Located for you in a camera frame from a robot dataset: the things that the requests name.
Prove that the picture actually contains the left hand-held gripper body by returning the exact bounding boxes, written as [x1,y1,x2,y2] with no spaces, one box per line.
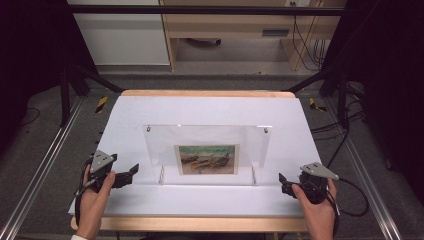
[81,149,133,194]

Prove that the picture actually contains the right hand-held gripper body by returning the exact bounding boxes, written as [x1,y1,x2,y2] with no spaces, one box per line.
[291,161,341,205]

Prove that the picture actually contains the painted boats picture card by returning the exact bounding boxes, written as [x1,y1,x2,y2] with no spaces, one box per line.
[173,143,241,177]

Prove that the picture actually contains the clear acrylic photo frame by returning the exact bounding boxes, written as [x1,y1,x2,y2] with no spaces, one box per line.
[142,123,273,187]

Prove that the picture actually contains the person's right hand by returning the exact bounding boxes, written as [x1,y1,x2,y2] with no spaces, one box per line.
[291,177,338,240]

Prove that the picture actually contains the person's left hand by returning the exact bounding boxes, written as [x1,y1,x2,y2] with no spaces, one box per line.
[75,164,116,238]

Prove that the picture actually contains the black metal stand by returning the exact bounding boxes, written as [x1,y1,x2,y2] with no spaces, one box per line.
[282,63,350,130]
[59,62,125,128]

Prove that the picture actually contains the yellow clamp right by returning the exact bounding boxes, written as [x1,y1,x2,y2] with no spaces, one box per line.
[308,97,328,114]

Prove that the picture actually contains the white table board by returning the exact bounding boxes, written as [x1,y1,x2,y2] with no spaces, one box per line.
[67,95,322,218]

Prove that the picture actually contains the white cabinet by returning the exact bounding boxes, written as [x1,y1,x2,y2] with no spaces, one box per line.
[67,0,171,67]

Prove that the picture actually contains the black curtain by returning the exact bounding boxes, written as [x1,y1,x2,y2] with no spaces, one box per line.
[320,0,424,205]
[0,0,100,155]

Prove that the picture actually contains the light wooden desk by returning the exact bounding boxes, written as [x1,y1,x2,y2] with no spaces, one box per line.
[158,0,348,72]

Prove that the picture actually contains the black horizontal metal bar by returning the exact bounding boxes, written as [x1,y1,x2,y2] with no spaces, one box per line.
[65,4,348,17]

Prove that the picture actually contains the left hand-held gripper black cable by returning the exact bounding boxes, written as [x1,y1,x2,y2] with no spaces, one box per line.
[73,159,98,228]

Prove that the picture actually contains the hand-held gripper black cable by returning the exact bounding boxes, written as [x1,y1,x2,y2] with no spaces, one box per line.
[73,159,98,228]
[327,177,371,238]

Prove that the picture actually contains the right hand-held gripper black cable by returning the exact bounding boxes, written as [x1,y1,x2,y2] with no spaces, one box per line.
[327,177,371,238]

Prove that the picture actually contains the black floor cables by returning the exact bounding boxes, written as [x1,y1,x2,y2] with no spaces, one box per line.
[310,79,367,169]

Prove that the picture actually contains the aluminium floor rail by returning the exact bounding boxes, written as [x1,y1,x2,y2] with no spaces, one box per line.
[0,95,85,240]
[324,99,403,240]

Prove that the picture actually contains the thin black floor cable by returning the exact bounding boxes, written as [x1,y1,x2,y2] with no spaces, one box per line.
[17,106,41,128]

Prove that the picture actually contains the hanging black cables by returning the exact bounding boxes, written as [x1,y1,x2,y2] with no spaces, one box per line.
[290,1,327,72]

